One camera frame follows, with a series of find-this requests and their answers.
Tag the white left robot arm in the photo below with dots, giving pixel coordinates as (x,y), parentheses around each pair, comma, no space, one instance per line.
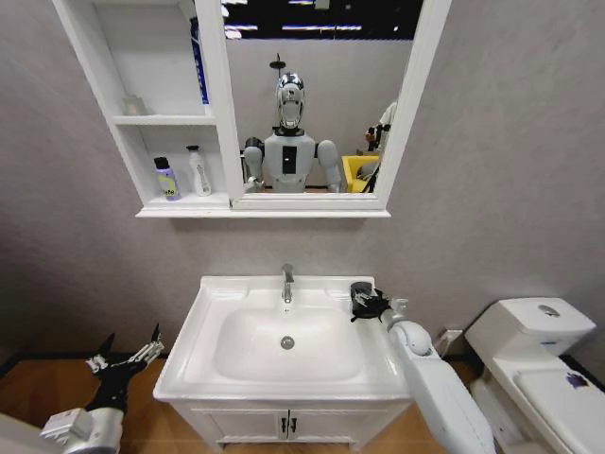
(71,428)

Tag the chrome faucet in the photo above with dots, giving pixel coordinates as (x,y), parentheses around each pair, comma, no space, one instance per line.
(287,284)

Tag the white bottle with black cap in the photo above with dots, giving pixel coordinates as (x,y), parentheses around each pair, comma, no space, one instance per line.
(199,172)

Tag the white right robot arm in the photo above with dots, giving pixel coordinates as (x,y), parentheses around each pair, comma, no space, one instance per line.
(439,392)

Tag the white ceramic washbasin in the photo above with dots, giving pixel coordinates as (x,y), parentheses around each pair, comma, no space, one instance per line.
(283,331)

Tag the purple sticker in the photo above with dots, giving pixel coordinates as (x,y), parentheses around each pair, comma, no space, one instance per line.
(575,380)

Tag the white wall cabinet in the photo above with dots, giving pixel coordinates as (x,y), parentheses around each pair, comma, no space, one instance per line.
(156,118)

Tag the chrome basin drain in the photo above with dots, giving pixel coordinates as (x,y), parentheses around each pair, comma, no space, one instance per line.
(287,342)

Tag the white vanity cabinet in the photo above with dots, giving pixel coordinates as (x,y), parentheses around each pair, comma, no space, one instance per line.
(246,423)

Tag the chrome toilet flush button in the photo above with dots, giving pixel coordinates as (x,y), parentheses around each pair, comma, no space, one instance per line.
(548,310)

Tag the white toilet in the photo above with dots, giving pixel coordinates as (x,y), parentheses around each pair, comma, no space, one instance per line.
(534,369)

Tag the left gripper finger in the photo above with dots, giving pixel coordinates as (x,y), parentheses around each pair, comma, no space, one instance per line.
(105,352)
(150,349)

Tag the purple bottle with black cap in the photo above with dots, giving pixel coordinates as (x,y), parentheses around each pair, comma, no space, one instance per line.
(166,182)

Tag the white framed mirror door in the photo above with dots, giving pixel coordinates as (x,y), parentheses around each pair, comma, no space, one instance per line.
(321,94)

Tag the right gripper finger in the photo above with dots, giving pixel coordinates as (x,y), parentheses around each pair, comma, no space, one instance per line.
(361,289)
(359,312)

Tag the small grey cup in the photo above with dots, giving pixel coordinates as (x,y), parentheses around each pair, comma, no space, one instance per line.
(133,106)

